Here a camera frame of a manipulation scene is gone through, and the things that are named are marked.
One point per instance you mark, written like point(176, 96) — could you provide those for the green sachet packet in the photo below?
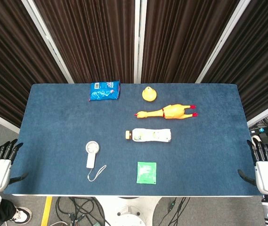
point(146, 172)

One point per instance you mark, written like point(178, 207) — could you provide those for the blue snack bag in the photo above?
point(104, 91)

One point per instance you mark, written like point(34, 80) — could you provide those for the black white sneaker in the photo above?
point(20, 214)

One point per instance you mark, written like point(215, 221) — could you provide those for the yellow rubber chicken toy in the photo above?
point(171, 111)

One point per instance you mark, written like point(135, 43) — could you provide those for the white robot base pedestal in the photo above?
point(129, 212)

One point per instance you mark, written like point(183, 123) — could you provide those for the blue table cloth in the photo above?
point(133, 141)

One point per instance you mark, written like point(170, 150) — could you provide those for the yellow floor tape strip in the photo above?
point(46, 210)

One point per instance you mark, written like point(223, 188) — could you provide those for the white partition frame post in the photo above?
point(265, 113)
point(0, 120)
point(139, 41)
point(218, 42)
point(47, 41)

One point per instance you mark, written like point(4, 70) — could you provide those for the white drink bottle yellow cap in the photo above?
point(151, 135)

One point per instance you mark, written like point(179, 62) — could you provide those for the small yellow rubber duck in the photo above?
point(149, 94)

